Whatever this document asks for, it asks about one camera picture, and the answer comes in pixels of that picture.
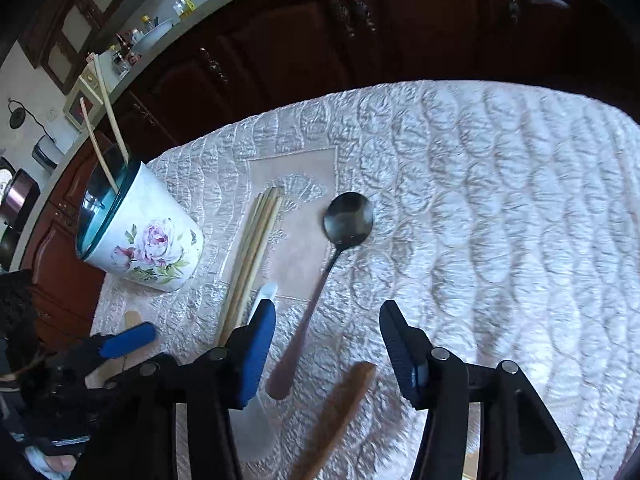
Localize white bowl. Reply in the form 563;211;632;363
134;19;173;53

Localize brown wall cabinet glass doors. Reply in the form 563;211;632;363
20;0;178;93

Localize black round hanging device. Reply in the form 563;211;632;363
7;100;51;137

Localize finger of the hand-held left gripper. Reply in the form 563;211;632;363
65;322;156;362

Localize person's left hand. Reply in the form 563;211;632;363
47;452;83;473

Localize brown wooden spoon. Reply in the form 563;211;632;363
290;361;378;480

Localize white ceramic spoon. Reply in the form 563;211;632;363
231;282;279;463

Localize pale wooden stick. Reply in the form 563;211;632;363
85;310;144;391

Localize dark brown lower kitchen cabinets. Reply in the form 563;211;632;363
20;0;640;356

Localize white floral cup teal rim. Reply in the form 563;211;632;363
75;147;205;293

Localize cream microwave oven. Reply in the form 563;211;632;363
62;72;108;133

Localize grey kitchen countertop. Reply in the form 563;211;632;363
7;0;601;271

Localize small silver appliance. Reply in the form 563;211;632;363
31;137;63;173

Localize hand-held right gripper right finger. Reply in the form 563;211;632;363
379;300;586;480

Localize white quilted tablecloth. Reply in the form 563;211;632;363
90;79;640;480

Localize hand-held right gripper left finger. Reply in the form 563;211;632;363
70;300;278;480

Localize metal spoon brown handle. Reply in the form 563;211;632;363
265;191;375;402

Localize rice cooker with open lid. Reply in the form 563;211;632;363
0;157;41;231

